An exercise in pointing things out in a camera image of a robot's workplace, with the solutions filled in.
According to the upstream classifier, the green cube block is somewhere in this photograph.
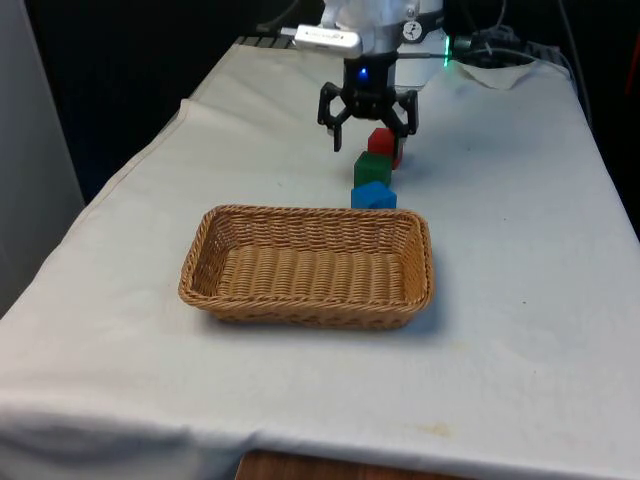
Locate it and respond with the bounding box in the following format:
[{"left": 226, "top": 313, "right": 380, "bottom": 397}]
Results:
[{"left": 353, "top": 151, "right": 393, "bottom": 188}]

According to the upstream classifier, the red cube block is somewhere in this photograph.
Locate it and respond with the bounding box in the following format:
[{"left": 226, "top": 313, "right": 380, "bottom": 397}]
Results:
[{"left": 367, "top": 127, "right": 404, "bottom": 171}]

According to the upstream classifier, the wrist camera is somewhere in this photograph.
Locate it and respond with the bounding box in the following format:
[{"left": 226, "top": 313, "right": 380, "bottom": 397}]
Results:
[{"left": 292, "top": 23, "right": 364, "bottom": 58}]

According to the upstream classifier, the black cable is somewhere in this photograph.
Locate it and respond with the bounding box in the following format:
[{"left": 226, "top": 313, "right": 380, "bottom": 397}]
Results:
[{"left": 557, "top": 0, "right": 595, "bottom": 129}]

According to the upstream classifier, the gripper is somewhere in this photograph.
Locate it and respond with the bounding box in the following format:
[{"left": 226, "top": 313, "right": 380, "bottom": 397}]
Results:
[{"left": 316, "top": 52, "right": 419, "bottom": 153}]

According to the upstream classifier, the grey panel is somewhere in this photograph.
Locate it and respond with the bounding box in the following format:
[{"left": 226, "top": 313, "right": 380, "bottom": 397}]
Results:
[{"left": 0, "top": 0, "right": 87, "bottom": 319}]

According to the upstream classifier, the grey cable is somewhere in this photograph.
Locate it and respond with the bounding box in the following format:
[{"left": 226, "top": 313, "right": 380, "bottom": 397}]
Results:
[{"left": 452, "top": 29, "right": 544, "bottom": 69}]

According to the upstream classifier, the wicker basket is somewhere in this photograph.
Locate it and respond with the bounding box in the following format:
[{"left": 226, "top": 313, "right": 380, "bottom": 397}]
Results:
[{"left": 178, "top": 204, "right": 435, "bottom": 331}]

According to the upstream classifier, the blue cube block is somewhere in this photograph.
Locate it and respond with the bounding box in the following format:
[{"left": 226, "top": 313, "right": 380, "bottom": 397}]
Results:
[{"left": 350, "top": 181, "right": 398, "bottom": 210}]

